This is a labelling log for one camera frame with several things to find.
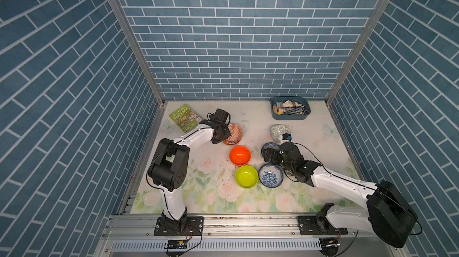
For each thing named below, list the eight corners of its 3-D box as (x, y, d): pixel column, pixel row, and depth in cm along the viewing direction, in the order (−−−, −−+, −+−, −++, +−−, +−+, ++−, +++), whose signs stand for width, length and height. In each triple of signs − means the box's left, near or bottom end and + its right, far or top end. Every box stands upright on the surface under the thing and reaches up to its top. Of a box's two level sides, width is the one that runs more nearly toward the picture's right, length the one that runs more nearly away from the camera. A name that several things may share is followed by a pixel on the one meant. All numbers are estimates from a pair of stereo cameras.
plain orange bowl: (225, 161, 94) (225, 157, 91) (236, 146, 100) (236, 142, 97) (242, 171, 91) (242, 168, 87) (253, 155, 96) (253, 152, 93)
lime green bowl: (235, 188, 85) (235, 185, 82) (235, 168, 92) (235, 165, 88) (258, 188, 85) (259, 185, 82) (257, 168, 92) (257, 165, 88)
